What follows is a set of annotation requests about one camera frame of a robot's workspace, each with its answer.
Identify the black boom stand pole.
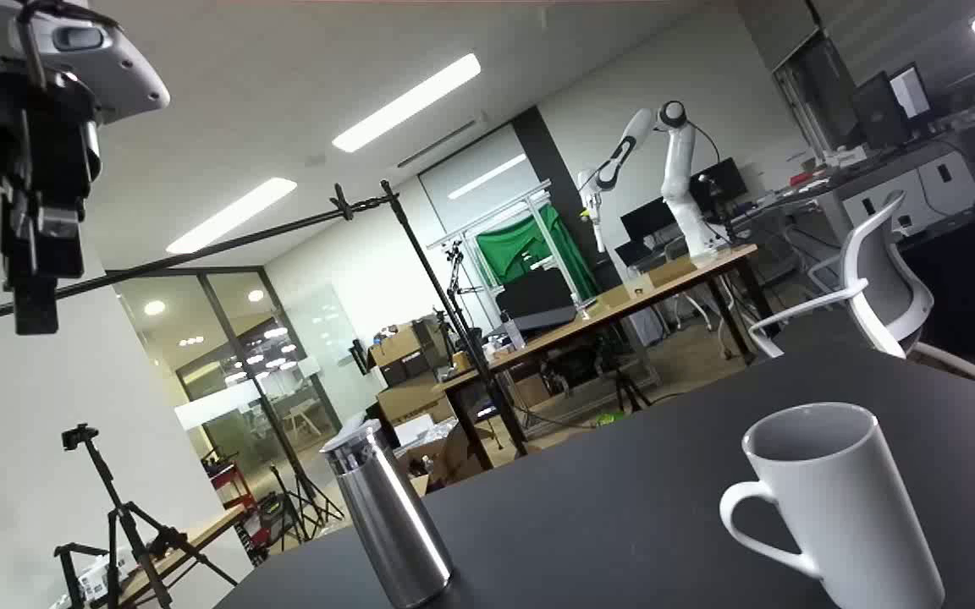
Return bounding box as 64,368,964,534
0,180,530,459

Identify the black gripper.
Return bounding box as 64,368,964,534
0,60,103,338

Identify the stainless steel flask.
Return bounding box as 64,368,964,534
317,415,456,609

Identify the white ceramic mug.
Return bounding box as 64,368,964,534
716,399,946,609

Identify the white cabinet unit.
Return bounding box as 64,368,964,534
838,147,975,236

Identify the lit monitor on shelf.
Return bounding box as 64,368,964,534
885,60,939,124

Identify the green screen backdrop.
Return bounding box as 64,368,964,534
470,198,603,301

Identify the black computer monitor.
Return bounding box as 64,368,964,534
687,156,751,223
619,195,682,245

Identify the long wooden desk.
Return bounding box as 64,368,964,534
441,241,779,471

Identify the black light stand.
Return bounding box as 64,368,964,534
239,358,345,534

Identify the cardboard box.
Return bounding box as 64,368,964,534
377,375,459,434
369,316,450,385

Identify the black tripod with camera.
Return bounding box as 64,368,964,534
56,418,245,609

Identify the long ceiling light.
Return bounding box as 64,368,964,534
327,50,484,156
163,177,300,256

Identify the white office chair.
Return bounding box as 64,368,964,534
749,195,975,392

